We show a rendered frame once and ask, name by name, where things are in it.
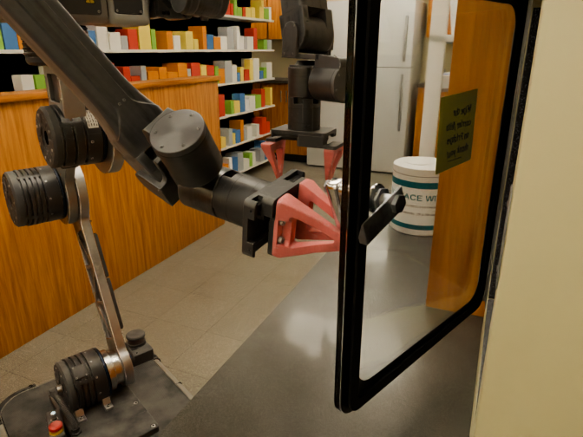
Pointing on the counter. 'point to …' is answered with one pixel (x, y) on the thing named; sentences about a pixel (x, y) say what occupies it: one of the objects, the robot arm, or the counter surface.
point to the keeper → (504, 235)
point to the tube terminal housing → (541, 251)
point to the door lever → (333, 187)
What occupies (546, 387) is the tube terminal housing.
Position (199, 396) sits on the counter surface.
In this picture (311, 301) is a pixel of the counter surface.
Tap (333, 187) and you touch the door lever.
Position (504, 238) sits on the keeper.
